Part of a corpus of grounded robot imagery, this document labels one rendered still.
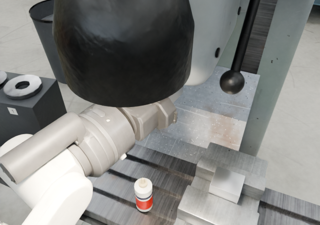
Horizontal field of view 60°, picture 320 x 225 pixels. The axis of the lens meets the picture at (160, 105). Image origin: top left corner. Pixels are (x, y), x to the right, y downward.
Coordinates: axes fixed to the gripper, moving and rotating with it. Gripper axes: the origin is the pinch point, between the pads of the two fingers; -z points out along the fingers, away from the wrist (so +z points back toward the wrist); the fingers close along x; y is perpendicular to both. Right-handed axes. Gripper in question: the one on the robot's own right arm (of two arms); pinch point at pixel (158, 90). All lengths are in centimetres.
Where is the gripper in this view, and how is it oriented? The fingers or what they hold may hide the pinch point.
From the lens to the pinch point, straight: 48.5
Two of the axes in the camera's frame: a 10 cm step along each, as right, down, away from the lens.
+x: -7.9, -4.1, 4.6
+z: -6.2, 5.2, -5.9
